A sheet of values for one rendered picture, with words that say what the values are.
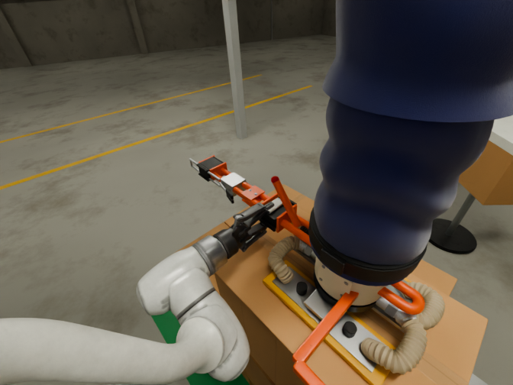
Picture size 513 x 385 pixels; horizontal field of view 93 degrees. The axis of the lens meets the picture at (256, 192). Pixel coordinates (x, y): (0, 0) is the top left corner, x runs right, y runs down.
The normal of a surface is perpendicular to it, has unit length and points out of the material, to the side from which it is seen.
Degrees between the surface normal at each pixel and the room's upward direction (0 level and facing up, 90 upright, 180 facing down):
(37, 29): 90
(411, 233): 74
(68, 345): 58
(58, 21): 90
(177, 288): 35
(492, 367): 0
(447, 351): 1
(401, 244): 82
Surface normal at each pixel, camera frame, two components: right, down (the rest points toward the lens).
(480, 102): 0.01, 0.44
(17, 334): 0.78, -0.62
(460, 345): -0.04, -0.78
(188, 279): 0.39, -0.48
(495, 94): 0.27, 0.41
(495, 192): -0.05, 0.61
